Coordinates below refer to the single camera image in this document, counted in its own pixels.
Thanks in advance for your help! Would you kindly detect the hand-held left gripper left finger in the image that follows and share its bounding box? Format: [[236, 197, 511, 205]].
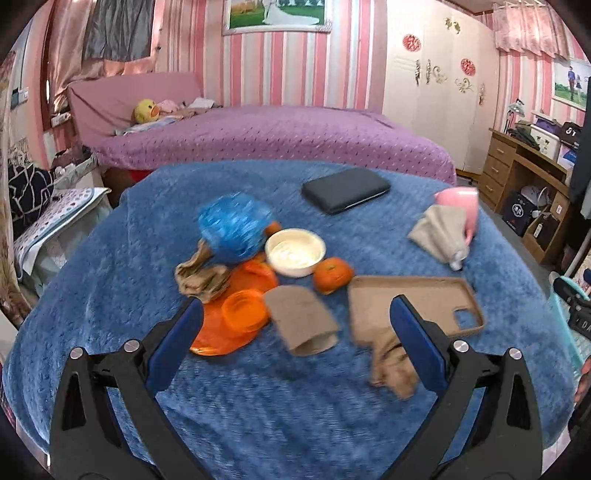
[[50, 298, 213, 480]]

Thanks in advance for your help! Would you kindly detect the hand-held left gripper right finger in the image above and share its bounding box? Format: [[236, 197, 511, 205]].
[[379, 295, 543, 480]]

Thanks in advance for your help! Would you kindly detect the beige face mask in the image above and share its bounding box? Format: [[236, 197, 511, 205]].
[[407, 204, 471, 271]]

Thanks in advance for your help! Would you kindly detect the brown cloth near tray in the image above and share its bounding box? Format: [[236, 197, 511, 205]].
[[369, 330, 419, 400]]

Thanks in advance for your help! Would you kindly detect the brown rectangular tray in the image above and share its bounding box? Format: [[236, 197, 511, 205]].
[[347, 275, 486, 347]]

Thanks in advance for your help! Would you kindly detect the brown crumpled cloth left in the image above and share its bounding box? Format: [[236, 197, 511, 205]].
[[174, 239, 232, 304]]

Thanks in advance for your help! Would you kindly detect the orange plastic lid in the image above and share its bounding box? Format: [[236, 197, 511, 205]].
[[222, 288, 271, 334]]

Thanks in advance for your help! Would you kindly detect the brown cardboard box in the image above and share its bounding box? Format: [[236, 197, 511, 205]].
[[524, 215, 563, 265]]

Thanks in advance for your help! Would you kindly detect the large tangerine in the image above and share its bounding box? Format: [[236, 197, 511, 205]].
[[313, 257, 354, 295]]

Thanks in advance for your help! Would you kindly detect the black printed box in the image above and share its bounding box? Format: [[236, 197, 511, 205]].
[[501, 191, 537, 237]]

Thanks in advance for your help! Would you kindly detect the blue crumpled plastic bag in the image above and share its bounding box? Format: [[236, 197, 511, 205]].
[[198, 193, 274, 265]]

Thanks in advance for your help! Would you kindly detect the white bowl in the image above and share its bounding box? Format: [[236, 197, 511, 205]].
[[264, 228, 327, 278]]

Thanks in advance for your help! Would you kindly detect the pink mug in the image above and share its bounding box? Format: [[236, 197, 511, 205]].
[[433, 187, 479, 245]]

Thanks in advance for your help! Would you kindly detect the black wallet phone case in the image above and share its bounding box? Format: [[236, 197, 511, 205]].
[[302, 167, 392, 215]]

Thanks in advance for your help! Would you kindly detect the dotted white cushion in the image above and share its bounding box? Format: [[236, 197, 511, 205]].
[[14, 187, 112, 280]]

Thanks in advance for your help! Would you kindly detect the wooden desk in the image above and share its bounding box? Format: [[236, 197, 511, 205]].
[[479, 128, 573, 266]]

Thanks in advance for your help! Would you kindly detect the white storage box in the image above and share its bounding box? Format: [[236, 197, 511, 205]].
[[531, 122, 563, 156]]

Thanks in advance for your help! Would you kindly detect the black bag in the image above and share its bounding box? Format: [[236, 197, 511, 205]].
[[554, 121, 585, 148]]

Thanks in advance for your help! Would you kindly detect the floral curtain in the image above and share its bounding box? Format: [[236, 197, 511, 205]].
[[0, 51, 34, 326]]

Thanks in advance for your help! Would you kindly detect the black patterned cloth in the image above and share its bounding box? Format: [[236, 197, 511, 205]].
[[7, 164, 56, 237]]

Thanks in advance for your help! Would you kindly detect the desk lamp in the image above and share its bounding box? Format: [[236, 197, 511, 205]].
[[505, 98, 528, 136]]

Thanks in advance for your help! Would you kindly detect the white wardrobe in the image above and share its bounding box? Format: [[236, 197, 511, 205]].
[[383, 0, 502, 178]]

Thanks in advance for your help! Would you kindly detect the yellow duck plush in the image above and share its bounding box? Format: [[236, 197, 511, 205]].
[[133, 98, 161, 124]]

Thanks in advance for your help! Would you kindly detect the purple bed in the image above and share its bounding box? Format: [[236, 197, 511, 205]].
[[95, 105, 458, 185]]

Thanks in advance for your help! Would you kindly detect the pink window curtain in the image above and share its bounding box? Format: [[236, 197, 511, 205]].
[[492, 0, 573, 61]]

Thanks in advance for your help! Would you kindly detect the pink satin curtain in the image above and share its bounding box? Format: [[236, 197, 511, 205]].
[[48, 0, 167, 112]]

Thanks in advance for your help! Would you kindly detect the grey curtain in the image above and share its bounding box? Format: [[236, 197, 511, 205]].
[[83, 0, 155, 62]]

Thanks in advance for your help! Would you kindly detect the wall poster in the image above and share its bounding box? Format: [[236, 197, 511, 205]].
[[551, 58, 591, 110]]

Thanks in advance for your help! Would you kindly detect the framed wall picture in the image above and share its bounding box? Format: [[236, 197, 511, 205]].
[[222, 0, 333, 37]]

